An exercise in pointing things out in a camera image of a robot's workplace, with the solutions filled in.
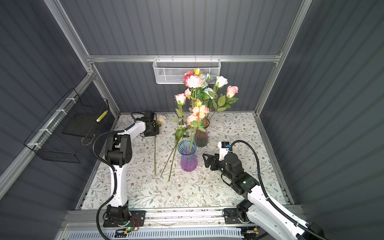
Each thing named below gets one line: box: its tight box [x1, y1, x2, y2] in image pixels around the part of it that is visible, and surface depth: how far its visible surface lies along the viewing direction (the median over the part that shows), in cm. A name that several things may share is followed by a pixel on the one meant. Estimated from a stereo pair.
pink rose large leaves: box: [172, 93, 189, 145], surface depth 74 cm
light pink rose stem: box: [216, 85, 239, 112], surface depth 78 cm
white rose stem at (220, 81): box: [212, 75, 228, 115], surface depth 75 cm
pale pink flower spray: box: [183, 71, 210, 151], surface depth 67 cm
